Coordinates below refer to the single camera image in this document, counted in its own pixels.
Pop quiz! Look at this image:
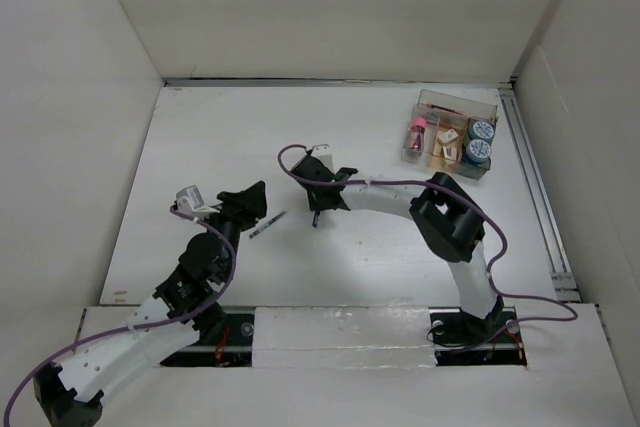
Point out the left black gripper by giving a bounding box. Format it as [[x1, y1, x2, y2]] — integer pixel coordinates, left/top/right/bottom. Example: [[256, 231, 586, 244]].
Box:
[[195, 181, 265, 281]]

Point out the black pen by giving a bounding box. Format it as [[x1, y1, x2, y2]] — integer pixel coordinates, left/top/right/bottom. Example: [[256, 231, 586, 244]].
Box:
[[249, 211, 286, 239]]

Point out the pink capped glue bottle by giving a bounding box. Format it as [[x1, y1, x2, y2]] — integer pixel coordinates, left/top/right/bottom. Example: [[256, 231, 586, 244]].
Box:
[[406, 117, 427, 155]]

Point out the orange red pen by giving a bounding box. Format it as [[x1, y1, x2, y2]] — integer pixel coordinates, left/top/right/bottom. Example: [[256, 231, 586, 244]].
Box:
[[426, 103, 465, 115]]

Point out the blue patterned tape roll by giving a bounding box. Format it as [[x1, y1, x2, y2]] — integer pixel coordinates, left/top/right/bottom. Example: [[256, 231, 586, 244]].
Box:
[[463, 139, 492, 165]]

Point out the blue pen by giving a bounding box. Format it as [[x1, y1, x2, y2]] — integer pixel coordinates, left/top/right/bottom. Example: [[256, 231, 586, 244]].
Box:
[[312, 211, 321, 228]]

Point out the pink barrel pen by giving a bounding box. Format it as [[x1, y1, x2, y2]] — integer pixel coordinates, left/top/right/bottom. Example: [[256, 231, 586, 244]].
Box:
[[424, 110, 440, 129]]

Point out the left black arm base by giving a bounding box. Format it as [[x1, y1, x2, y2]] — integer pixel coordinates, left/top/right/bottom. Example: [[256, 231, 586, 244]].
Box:
[[160, 308, 255, 368]]

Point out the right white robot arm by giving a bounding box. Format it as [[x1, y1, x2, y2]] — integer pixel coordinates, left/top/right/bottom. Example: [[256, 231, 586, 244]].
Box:
[[290, 153, 504, 345]]

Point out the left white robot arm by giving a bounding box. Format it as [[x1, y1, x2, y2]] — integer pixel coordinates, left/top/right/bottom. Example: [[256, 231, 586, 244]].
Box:
[[33, 181, 267, 426]]

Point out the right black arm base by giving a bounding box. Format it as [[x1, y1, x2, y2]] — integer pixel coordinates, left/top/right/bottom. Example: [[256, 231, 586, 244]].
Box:
[[426, 309, 527, 367]]

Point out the clear compartment organizer box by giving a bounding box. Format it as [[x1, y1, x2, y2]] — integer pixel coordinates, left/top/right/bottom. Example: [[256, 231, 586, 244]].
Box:
[[401, 89, 498, 180]]

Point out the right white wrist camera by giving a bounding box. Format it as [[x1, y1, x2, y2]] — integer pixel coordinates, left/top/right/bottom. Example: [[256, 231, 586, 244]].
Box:
[[311, 144, 334, 172]]

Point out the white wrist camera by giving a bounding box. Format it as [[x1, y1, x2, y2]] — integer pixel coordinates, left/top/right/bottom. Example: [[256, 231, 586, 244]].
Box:
[[311, 144, 334, 172], [175, 185, 207, 216]]

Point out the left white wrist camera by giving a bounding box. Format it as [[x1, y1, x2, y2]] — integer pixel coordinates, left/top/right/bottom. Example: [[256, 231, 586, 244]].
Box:
[[175, 185, 207, 216]]

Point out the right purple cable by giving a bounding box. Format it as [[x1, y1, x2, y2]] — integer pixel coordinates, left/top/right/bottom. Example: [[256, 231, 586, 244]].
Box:
[[277, 144, 580, 353]]

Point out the purple cable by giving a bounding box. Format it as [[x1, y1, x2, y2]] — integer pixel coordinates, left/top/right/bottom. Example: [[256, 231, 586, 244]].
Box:
[[2, 206, 239, 418], [277, 144, 580, 353]]

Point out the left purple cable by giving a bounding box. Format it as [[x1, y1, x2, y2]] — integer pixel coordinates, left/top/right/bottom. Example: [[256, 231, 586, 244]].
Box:
[[2, 206, 239, 418]]

